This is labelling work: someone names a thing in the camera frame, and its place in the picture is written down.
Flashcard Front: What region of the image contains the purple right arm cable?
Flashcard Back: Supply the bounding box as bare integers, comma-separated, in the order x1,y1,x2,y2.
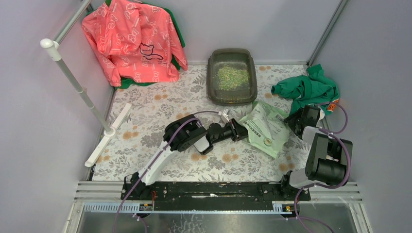
294,101,352,233

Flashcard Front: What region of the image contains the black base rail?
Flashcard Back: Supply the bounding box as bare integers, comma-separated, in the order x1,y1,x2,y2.
120,182,311,211

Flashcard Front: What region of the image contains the crumpled green garment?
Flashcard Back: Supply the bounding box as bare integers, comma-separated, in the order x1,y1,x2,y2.
271,64,340,116

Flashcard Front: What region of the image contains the pink hooded jacket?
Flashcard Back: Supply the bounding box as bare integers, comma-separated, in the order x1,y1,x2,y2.
81,0,189,87

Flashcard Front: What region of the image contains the green cat litter bag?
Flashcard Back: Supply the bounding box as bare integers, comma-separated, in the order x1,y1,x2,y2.
240,101,290,158

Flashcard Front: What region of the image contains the white clothes rack pole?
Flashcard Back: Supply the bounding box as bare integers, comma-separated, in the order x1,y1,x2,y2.
40,38,132,168

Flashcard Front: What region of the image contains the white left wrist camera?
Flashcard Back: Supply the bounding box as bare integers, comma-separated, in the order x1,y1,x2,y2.
218,108,230,123

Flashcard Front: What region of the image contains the green cat litter pile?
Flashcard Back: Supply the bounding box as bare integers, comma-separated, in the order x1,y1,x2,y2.
217,66,249,91

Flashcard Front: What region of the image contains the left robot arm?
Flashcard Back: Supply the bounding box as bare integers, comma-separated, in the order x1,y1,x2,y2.
130,115,248,200

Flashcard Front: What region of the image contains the floral patterned mat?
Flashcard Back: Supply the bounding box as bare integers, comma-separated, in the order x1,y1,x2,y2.
92,65,310,182

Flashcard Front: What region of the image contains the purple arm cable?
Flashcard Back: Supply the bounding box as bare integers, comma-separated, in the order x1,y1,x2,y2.
111,110,223,233
294,101,352,233

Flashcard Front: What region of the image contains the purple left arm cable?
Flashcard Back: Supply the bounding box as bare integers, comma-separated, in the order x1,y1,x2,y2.
111,110,223,233

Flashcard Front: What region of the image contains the grey plastic litter box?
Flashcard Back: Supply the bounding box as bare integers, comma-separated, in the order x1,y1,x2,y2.
206,48,258,106

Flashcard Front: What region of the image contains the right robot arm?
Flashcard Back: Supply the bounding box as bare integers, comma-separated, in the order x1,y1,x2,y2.
278,105,353,200

